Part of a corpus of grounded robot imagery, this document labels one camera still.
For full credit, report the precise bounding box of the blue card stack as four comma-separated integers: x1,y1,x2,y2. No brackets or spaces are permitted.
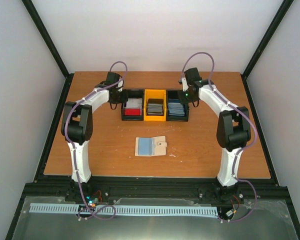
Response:
167,99,186,117

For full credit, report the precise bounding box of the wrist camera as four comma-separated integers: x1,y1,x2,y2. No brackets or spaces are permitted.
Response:
115,78,124,92
179,76,189,92

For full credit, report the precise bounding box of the blue credit card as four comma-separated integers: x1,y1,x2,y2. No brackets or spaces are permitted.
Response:
138,137,153,156

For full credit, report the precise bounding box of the metal front plate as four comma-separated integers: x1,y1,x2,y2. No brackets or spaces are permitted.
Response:
11,197,298,240

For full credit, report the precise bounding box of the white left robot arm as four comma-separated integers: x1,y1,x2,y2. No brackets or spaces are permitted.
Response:
61,71,126,183

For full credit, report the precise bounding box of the yellow middle card bin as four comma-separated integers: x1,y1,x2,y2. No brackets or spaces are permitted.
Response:
143,89,167,122

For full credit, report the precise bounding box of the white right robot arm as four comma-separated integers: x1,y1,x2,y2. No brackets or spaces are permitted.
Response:
178,67,251,187

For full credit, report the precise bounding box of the red and white card stack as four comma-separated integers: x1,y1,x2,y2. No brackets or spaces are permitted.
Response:
123,98,143,116

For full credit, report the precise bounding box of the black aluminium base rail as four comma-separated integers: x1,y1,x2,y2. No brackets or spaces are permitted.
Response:
19,176,292,207

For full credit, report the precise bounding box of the black left frame post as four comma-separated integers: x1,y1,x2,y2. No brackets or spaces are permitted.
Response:
21,0,70,79

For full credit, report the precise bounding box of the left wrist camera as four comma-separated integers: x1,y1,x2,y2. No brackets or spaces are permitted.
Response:
115,78,124,92

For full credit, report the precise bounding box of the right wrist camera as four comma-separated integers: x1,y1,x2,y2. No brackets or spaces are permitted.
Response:
179,76,189,92

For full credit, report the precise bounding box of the grey card stack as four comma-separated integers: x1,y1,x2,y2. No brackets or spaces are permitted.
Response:
146,98,164,116

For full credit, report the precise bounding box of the beige card holder wallet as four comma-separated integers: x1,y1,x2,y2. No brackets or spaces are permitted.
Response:
135,136,168,157

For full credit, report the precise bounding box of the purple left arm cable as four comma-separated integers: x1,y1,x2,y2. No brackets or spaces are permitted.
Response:
64,61,129,221

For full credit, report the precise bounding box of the black right frame post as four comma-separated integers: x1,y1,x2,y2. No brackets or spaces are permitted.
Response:
241,0,295,78

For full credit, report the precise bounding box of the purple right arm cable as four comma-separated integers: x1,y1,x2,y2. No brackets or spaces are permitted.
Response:
181,51,258,223

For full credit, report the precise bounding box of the black frame post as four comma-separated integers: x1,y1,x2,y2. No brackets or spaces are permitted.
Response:
241,0,295,78
21,0,70,79

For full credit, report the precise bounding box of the light blue cable duct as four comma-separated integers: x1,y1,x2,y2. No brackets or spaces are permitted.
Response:
28,203,218,218

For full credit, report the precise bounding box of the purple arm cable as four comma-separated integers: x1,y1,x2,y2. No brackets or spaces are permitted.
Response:
181,51,258,223
64,61,129,221

